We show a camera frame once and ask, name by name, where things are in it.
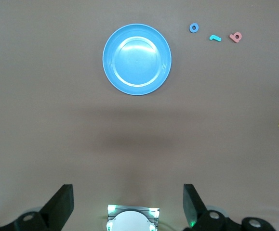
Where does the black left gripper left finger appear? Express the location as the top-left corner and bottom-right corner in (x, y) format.
(13, 184), (74, 231)

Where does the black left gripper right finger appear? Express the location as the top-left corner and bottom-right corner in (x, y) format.
(183, 184), (231, 231)

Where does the pink foam letter b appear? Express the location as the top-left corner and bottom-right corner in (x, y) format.
(229, 32), (242, 43)

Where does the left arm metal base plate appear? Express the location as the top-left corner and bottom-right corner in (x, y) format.
(107, 204), (159, 228)

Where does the blue plate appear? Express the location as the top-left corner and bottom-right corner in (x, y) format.
(102, 23), (173, 96)

